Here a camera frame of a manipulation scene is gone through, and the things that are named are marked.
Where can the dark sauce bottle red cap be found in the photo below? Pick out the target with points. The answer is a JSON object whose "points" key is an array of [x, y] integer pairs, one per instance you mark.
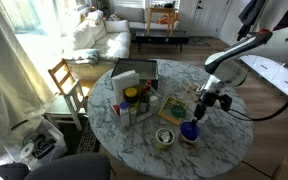
{"points": [[144, 100]]}

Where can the small wooden block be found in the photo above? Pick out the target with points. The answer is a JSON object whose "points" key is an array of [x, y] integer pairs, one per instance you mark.
{"points": [[185, 87], [194, 96], [196, 86]]}

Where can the white door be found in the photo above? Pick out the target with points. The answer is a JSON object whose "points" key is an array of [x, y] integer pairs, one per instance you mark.
{"points": [[210, 16]]}

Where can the tan brown can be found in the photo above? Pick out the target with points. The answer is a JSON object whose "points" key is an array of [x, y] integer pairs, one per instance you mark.
{"points": [[185, 143]]}

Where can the patterned rug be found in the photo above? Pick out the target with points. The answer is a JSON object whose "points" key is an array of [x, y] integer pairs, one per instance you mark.
{"points": [[88, 138]]}

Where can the white cushion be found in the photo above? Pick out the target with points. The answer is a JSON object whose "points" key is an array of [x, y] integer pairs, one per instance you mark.
{"points": [[117, 26]]}

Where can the cream curtain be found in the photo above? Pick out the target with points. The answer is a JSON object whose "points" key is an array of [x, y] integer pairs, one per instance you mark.
{"points": [[4, 83]]}

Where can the small white jar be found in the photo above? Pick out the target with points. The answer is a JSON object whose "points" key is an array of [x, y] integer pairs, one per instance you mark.
{"points": [[154, 104]]}

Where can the wooden cutting board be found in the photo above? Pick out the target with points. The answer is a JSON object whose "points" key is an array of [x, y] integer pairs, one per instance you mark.
{"points": [[167, 111]]}

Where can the light grey couch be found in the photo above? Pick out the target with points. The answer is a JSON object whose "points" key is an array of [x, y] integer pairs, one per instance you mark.
{"points": [[130, 15]]}

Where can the yellow-green can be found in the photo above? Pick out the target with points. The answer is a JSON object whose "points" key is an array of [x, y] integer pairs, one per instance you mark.
{"points": [[164, 140]]}

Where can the clear plastic storage bin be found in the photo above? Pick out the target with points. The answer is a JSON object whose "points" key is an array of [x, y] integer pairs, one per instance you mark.
{"points": [[50, 146]]}

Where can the white TV cabinet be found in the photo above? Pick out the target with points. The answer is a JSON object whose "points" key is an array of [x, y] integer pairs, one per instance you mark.
{"points": [[274, 76]]}

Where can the wooden side table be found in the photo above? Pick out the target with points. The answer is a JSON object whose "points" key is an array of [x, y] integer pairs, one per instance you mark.
{"points": [[160, 10]]}

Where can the grey office chair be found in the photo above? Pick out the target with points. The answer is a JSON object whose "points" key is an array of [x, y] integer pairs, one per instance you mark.
{"points": [[70, 168]]}

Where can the white tape roll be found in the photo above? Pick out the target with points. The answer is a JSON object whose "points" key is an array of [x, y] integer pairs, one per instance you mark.
{"points": [[26, 150]]}

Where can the small red cap jar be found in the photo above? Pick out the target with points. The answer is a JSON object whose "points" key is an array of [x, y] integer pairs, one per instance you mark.
{"points": [[116, 109]]}

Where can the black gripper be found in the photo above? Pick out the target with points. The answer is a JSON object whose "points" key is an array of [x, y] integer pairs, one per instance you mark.
{"points": [[208, 99]]}

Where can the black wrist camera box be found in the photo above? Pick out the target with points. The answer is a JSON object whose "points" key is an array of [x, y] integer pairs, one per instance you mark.
{"points": [[225, 102]]}

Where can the white sofa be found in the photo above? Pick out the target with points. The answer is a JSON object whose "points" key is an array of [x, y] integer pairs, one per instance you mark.
{"points": [[110, 41]]}

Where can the dark blue cardboard box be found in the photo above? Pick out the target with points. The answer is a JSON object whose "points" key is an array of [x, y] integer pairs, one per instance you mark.
{"points": [[135, 68]]}

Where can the dark hanging jacket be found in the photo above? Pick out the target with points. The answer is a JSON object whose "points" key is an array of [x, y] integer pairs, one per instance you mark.
{"points": [[250, 16]]}

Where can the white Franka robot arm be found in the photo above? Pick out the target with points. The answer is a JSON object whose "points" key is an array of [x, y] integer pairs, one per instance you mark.
{"points": [[284, 43]]}

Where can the wooden chair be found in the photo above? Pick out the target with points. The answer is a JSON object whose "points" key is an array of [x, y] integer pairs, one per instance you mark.
{"points": [[65, 100]]}

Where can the potted plant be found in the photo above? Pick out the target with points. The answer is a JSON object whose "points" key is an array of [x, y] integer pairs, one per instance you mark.
{"points": [[103, 4]]}

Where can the jar with yellow lid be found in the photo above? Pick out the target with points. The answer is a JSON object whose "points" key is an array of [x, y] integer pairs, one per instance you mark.
{"points": [[131, 95]]}

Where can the grey throw blanket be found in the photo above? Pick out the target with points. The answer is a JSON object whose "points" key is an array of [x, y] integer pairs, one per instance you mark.
{"points": [[82, 56]]}

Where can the black coffee table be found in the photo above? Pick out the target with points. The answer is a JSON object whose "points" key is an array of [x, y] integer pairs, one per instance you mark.
{"points": [[160, 36]]}

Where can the small white shaker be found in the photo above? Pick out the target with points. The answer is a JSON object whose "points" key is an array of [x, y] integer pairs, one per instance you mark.
{"points": [[133, 116]]}

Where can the white bottle blue cap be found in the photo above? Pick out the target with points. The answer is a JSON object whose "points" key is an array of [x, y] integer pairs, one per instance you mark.
{"points": [[124, 115]]}

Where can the floral cushion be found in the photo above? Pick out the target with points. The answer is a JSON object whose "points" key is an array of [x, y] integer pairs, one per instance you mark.
{"points": [[116, 16]]}

